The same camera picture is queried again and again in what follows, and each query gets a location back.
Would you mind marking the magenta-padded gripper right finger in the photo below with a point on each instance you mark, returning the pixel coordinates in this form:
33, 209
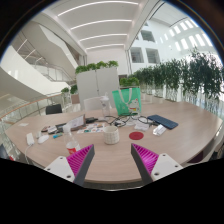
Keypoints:
148, 160

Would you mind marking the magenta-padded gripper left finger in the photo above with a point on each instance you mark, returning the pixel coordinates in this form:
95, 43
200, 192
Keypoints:
78, 161

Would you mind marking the clear red-labelled water bottle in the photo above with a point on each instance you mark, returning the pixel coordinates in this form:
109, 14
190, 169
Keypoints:
71, 145

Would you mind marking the flat round red coaster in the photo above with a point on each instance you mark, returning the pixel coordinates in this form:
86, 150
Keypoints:
136, 135

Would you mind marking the blue-green marker pen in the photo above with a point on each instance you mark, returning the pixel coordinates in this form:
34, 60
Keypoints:
57, 135

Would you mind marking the black flat pouch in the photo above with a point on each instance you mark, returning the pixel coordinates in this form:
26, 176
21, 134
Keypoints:
60, 126

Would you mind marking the folded paper brochure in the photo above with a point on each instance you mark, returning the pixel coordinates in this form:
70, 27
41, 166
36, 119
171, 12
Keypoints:
76, 122

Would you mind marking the dark blue keyboard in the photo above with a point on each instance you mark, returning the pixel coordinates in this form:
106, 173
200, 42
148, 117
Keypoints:
163, 121

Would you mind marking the white grid-pattern mug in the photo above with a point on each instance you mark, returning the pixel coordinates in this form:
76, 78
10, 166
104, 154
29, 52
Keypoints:
111, 135

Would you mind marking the white power strip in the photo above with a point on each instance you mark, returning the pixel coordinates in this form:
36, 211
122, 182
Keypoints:
30, 139

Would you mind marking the black chair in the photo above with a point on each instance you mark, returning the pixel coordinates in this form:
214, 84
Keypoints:
53, 109

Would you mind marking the clear tumbler with lid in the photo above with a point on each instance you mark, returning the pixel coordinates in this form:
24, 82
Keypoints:
105, 106

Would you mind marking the green tote bag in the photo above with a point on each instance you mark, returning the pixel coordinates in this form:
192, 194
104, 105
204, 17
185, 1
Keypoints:
123, 101

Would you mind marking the glass railing with handrail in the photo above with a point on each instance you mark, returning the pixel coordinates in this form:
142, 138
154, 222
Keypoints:
30, 110

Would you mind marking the white cabinet with plants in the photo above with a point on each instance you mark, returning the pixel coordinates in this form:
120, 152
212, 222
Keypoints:
96, 83

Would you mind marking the row of green plants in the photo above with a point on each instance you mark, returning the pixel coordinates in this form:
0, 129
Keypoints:
173, 76

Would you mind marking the ceiling light strips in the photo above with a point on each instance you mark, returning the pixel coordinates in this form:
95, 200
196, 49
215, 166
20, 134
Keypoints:
100, 23

